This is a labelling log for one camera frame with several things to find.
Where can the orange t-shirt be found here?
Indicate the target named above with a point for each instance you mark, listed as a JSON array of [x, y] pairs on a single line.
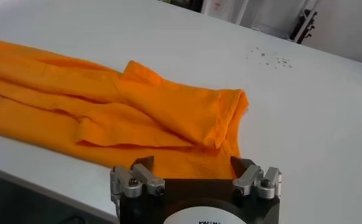
[[108, 115]]

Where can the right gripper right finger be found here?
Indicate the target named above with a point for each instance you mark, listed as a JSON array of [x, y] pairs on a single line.
[[254, 179]]

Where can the black folded tripod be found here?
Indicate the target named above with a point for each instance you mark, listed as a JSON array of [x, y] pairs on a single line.
[[300, 30]]

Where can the white water dispenser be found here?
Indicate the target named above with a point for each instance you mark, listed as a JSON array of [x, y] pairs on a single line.
[[223, 9]]

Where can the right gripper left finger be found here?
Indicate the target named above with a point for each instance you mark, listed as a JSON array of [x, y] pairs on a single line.
[[136, 182]]

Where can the scattered small crumbs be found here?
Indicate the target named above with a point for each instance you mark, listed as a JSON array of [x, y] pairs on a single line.
[[272, 59]]

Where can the large white table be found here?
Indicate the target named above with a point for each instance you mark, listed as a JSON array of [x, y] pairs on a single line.
[[290, 121]]

